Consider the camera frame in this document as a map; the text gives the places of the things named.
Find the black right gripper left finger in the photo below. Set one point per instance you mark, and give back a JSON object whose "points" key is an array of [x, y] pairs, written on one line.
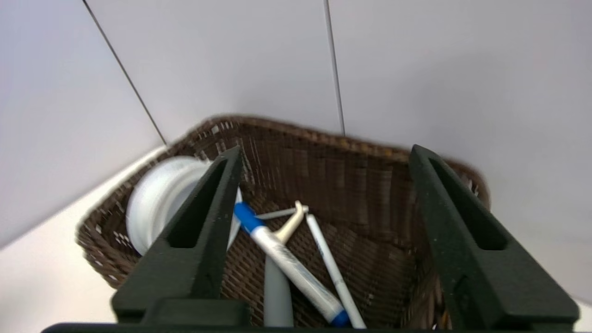
{"points": [[194, 259]]}

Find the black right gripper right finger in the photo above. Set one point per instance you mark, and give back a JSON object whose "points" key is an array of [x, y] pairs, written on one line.
{"points": [[476, 259]]}

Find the clear tape roll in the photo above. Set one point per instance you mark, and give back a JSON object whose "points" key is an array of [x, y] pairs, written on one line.
{"points": [[157, 199]]}

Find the white marker blue cap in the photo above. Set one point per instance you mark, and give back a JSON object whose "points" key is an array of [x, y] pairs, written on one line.
{"points": [[296, 268]]}

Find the slim white pen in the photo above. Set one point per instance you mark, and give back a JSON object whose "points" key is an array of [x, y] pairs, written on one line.
{"points": [[335, 273]]}

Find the dark brown wicker basket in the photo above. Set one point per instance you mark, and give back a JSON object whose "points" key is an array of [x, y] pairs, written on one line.
{"points": [[351, 194]]}

